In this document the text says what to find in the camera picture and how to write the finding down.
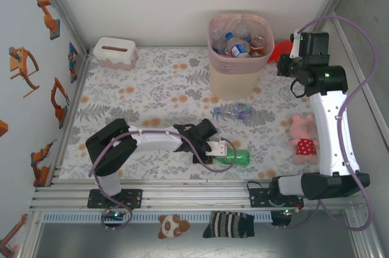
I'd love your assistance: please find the aluminium frame rail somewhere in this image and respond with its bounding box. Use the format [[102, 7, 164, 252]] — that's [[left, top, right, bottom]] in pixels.
[[29, 178, 365, 210]]

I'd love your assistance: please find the red balloon toy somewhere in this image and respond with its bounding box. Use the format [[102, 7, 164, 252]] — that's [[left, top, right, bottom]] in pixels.
[[267, 38, 294, 64]]

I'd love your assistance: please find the green soda bottle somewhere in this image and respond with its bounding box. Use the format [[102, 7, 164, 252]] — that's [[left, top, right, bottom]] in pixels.
[[212, 147, 252, 168]]

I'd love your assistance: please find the small blue cap water bottle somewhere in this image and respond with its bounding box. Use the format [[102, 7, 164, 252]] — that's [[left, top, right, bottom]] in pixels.
[[229, 43, 252, 58]]

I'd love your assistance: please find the clear bottle colourful label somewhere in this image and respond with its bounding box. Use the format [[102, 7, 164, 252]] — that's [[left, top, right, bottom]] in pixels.
[[212, 103, 253, 121]]

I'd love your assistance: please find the beige bin pink bag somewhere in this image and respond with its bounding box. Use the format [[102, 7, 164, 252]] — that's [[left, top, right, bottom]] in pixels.
[[207, 13, 275, 100]]

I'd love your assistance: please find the brown white panda plush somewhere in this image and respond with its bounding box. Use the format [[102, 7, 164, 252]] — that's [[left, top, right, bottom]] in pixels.
[[157, 214, 191, 240]]

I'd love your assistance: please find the aluminium side rail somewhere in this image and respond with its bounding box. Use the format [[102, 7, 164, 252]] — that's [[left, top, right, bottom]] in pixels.
[[50, 52, 94, 184]]

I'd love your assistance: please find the blue orange wall sticker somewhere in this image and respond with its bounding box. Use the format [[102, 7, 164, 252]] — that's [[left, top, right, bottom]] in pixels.
[[67, 41, 80, 84]]

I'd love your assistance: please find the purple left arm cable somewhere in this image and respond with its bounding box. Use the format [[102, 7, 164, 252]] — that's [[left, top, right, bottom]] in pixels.
[[88, 129, 238, 231]]

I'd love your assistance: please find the pink pig plush toy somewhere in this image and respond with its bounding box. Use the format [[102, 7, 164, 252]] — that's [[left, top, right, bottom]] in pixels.
[[287, 113, 320, 164]]

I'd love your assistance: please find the black white striped sock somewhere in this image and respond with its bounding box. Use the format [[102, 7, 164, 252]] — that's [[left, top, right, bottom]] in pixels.
[[202, 211, 255, 239]]

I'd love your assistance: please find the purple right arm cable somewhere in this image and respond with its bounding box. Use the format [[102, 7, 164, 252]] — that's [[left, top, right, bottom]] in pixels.
[[273, 15, 379, 232]]

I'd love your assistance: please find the white slotted cable tray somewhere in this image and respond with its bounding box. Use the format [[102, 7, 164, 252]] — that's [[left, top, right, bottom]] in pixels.
[[42, 211, 273, 224]]

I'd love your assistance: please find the small circuit board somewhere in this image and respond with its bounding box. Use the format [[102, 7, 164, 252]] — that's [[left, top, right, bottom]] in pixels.
[[102, 211, 130, 221], [271, 208, 295, 228]]

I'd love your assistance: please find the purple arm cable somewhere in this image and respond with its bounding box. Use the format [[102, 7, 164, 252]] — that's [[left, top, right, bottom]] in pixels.
[[88, 129, 238, 231], [273, 15, 379, 232]]

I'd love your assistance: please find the white tissue box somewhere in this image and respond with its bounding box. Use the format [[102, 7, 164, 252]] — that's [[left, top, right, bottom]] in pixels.
[[92, 37, 137, 71]]

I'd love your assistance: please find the brown tea bottle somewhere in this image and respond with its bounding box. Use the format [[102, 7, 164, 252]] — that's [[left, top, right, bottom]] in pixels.
[[250, 35, 268, 51]]

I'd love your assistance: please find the orange gripper wall sticker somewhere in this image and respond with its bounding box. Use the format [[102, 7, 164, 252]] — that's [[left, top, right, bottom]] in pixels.
[[8, 46, 41, 98]]

